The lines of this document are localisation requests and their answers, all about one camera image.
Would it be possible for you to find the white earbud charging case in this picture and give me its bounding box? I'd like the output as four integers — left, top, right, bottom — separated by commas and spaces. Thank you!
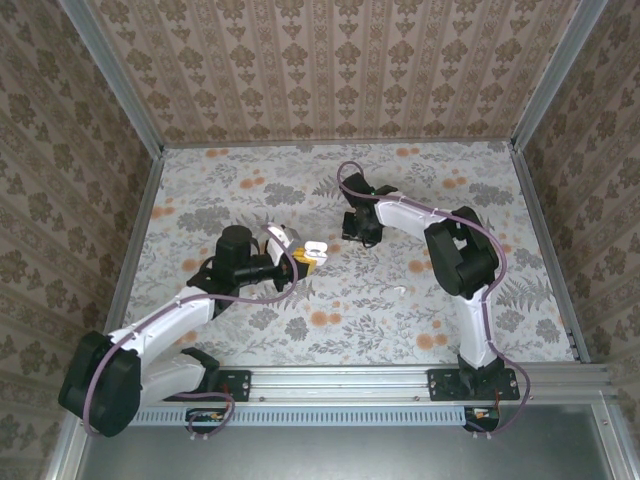
301, 240, 330, 270

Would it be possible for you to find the grey metal front panel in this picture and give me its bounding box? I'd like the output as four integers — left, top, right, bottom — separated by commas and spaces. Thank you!
77, 422, 619, 480

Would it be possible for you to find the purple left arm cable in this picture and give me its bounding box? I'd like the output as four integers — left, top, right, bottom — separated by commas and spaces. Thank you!
82, 224, 300, 442

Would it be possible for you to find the aluminium back rail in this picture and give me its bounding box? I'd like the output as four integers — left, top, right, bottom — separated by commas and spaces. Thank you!
162, 139, 514, 150

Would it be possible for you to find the aluminium left side rail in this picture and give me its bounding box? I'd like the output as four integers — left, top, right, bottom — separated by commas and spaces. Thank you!
44, 149, 166, 480

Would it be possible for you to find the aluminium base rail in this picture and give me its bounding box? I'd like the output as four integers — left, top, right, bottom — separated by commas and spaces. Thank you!
164, 362, 612, 405

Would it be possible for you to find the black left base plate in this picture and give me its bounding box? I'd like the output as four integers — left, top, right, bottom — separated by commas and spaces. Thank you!
174, 368, 253, 403

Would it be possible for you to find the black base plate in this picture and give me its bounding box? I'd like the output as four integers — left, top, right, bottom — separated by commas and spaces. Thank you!
427, 368, 521, 403
174, 368, 253, 403

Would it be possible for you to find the grey slotted cable duct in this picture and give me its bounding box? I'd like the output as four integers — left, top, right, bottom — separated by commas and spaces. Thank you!
134, 404, 471, 427

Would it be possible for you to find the aluminium right side rail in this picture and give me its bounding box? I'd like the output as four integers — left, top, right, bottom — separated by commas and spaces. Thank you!
508, 144, 594, 364

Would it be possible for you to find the black connector board with wires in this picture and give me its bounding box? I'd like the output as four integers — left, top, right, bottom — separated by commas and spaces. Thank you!
463, 405, 501, 432
186, 407, 227, 434

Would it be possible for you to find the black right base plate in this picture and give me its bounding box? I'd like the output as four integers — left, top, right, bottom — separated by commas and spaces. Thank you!
427, 368, 521, 403

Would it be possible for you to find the aluminium left frame post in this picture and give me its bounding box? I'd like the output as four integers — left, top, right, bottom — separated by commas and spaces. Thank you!
57, 0, 166, 157

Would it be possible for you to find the aluminium frame post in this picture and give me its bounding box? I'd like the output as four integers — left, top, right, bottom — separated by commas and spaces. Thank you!
57, 0, 166, 157
509, 0, 611, 151

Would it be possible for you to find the aluminium right frame post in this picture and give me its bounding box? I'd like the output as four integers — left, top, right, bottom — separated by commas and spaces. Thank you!
509, 0, 611, 151

